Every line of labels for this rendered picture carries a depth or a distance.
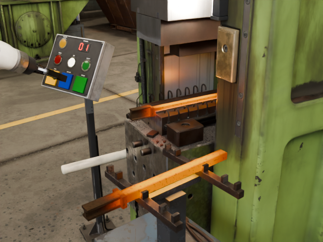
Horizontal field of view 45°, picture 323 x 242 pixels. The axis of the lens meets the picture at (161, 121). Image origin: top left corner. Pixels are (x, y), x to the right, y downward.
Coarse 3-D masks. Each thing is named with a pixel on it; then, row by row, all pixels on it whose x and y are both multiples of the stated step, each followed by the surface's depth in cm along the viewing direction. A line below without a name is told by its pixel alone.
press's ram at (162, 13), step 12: (132, 0) 154; (144, 0) 145; (156, 0) 137; (168, 0) 130; (180, 0) 133; (192, 0) 135; (204, 0) 137; (144, 12) 147; (156, 12) 139; (168, 12) 132; (180, 12) 134; (192, 12) 136; (204, 12) 139
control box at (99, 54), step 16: (64, 48) 196; (80, 48) 190; (96, 48) 185; (112, 48) 188; (48, 64) 200; (64, 64) 194; (80, 64) 188; (96, 64) 183; (96, 80) 184; (80, 96) 185; (96, 96) 187
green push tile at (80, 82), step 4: (76, 76) 187; (80, 76) 186; (76, 80) 187; (80, 80) 185; (84, 80) 184; (76, 84) 186; (80, 84) 185; (84, 84) 184; (72, 88) 187; (76, 88) 186; (80, 88) 184; (84, 88) 184; (80, 92) 184
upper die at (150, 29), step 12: (144, 24) 149; (156, 24) 140; (168, 24) 139; (180, 24) 142; (192, 24) 144; (204, 24) 147; (216, 24) 149; (144, 36) 151; (156, 36) 142; (168, 36) 141; (180, 36) 143; (192, 36) 146; (204, 36) 148; (216, 36) 151
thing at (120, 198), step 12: (204, 156) 114; (216, 156) 114; (180, 168) 108; (192, 168) 108; (156, 180) 102; (168, 180) 104; (120, 192) 96; (132, 192) 97; (84, 204) 92; (96, 204) 92; (108, 204) 94; (120, 204) 96; (84, 216) 92; (96, 216) 92
